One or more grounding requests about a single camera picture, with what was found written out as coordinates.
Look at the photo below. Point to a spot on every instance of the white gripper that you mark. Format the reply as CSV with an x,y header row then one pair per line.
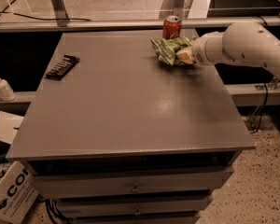
x,y
201,54

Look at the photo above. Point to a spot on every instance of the white pump sanitizer bottle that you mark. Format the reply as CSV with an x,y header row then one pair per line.
x,y
6,92

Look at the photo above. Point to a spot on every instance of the top grey drawer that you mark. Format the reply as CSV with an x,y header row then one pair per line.
x,y
100,185

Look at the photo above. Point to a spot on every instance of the grey drawer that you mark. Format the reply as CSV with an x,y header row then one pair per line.
x,y
100,185
135,206
165,218

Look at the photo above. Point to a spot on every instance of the grey metal rail frame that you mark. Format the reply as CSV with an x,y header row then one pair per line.
x,y
29,15

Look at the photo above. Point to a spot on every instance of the green jalapeno chip bag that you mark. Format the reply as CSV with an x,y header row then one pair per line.
x,y
166,49

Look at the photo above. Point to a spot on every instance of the grey drawer cabinet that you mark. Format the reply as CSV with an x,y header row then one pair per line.
x,y
121,110

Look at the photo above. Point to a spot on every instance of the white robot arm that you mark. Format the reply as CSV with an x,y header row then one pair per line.
x,y
242,43

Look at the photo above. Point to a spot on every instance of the orange coke can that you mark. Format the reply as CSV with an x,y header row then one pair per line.
x,y
171,27

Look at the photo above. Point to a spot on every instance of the white printed cardboard box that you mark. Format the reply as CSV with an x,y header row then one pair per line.
x,y
16,194

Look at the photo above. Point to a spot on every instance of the open brown cardboard box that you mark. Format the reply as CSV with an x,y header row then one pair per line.
x,y
9,125

